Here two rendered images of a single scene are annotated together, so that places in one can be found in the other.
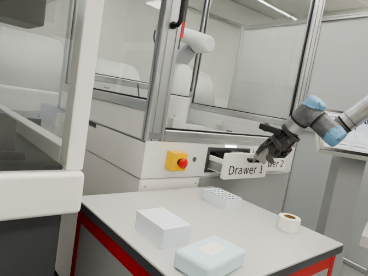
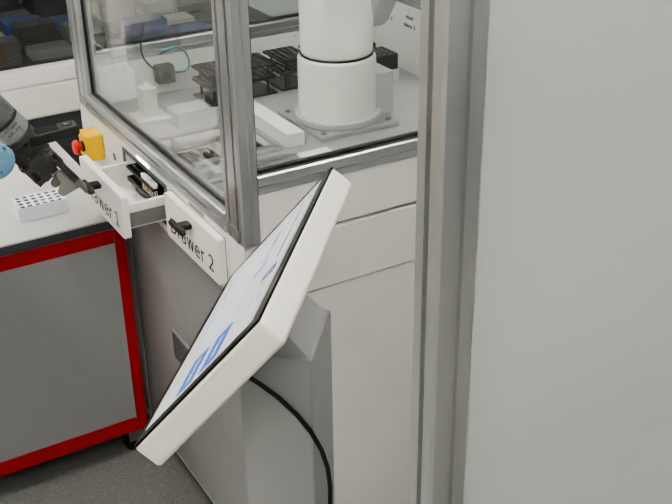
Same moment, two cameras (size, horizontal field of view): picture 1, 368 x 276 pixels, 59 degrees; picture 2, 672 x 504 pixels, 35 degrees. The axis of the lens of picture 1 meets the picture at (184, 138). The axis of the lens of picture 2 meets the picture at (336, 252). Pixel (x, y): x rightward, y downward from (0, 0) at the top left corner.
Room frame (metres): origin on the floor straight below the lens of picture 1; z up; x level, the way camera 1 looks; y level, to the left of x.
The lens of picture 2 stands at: (2.38, -2.45, 1.92)
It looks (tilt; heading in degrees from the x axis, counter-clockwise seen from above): 28 degrees down; 101
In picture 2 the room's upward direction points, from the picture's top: 1 degrees counter-clockwise
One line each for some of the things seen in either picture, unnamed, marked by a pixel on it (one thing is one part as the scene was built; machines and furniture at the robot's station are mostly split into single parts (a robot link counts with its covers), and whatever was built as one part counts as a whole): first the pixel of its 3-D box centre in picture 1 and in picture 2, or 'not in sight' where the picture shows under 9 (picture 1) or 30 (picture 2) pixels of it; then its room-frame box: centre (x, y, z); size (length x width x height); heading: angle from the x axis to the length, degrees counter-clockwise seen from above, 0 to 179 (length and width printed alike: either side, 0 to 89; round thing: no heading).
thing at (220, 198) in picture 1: (221, 198); (39, 204); (1.17, -0.17, 0.78); 0.12 x 0.08 x 0.04; 40
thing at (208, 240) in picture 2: (269, 160); (194, 236); (1.68, -0.46, 0.87); 0.29 x 0.02 x 0.11; 131
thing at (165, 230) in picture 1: (161, 226); not in sight; (0.80, 0.02, 0.79); 0.13 x 0.09 x 0.05; 40
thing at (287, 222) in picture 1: (288, 222); not in sight; (1.02, -0.38, 0.78); 0.07 x 0.07 x 0.04
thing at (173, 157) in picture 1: (177, 161); (90, 144); (1.24, 0.01, 0.88); 0.07 x 0.05 x 0.07; 131
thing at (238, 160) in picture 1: (246, 165); (104, 195); (1.40, -0.29, 0.87); 0.29 x 0.02 x 0.11; 131
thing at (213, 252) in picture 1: (210, 257); not in sight; (0.69, -0.10, 0.78); 0.15 x 0.10 x 0.04; 141
